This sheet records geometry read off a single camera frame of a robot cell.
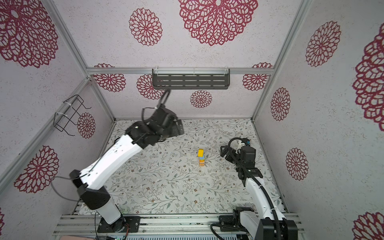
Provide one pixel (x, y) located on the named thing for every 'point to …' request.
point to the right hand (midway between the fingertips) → (227, 148)
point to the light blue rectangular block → (202, 158)
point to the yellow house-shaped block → (201, 152)
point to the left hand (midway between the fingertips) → (173, 129)
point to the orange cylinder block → (201, 163)
